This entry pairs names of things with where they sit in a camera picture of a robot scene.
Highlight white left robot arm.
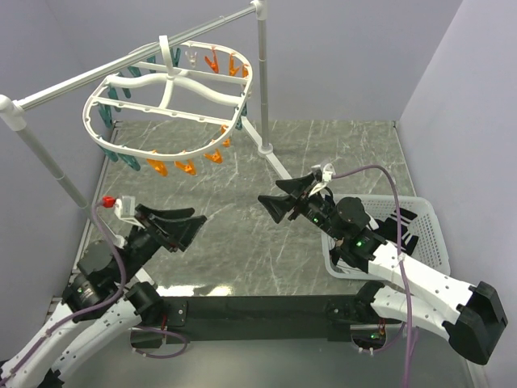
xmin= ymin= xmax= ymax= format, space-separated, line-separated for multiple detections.
xmin=1 ymin=196 xmax=207 ymax=387

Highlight white metal drying rack stand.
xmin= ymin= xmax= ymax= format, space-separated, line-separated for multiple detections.
xmin=1 ymin=1 xmax=272 ymax=218

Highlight clear clothespin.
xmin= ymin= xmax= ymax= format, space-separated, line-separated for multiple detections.
xmin=185 ymin=49 xmax=198 ymax=69

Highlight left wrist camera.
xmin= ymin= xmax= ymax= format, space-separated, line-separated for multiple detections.
xmin=101 ymin=196 xmax=142 ymax=227

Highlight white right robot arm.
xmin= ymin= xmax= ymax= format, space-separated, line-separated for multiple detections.
xmin=258 ymin=173 xmax=508 ymax=365

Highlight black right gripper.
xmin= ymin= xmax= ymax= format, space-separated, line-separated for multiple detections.
xmin=258 ymin=173 xmax=344 ymax=241

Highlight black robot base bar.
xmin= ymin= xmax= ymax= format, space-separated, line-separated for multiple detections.
xmin=143 ymin=295 xmax=382 ymax=342

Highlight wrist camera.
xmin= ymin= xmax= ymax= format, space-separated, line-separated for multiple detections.
xmin=101 ymin=196 xmax=142 ymax=227
xmin=309 ymin=162 xmax=336 ymax=196

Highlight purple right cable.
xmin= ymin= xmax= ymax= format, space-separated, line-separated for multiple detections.
xmin=330 ymin=164 xmax=423 ymax=388

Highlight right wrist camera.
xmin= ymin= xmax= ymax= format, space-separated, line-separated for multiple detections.
xmin=309 ymin=162 xmax=336 ymax=196

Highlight white round clip hanger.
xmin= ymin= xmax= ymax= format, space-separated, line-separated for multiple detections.
xmin=82 ymin=36 xmax=253 ymax=162

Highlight white plastic laundry basket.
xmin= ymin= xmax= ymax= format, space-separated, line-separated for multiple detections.
xmin=322 ymin=194 xmax=451 ymax=280

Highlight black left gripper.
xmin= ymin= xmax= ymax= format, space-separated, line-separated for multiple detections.
xmin=116 ymin=203 xmax=208 ymax=284

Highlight teal clothespin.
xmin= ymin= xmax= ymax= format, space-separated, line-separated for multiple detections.
xmin=96 ymin=103 xmax=119 ymax=129
xmin=99 ymin=146 xmax=141 ymax=171

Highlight teal clothespin front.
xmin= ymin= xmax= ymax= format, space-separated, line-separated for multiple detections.
xmin=99 ymin=146 xmax=141 ymax=171

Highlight teal clothespin left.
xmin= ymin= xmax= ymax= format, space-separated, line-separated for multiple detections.
xmin=96 ymin=103 xmax=119 ymax=129

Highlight orange clothespin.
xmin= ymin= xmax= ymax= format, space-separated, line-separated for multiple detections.
xmin=174 ymin=159 xmax=197 ymax=176
xmin=204 ymin=149 xmax=223 ymax=164
xmin=146 ymin=158 xmax=169 ymax=177
xmin=204 ymin=46 xmax=220 ymax=74

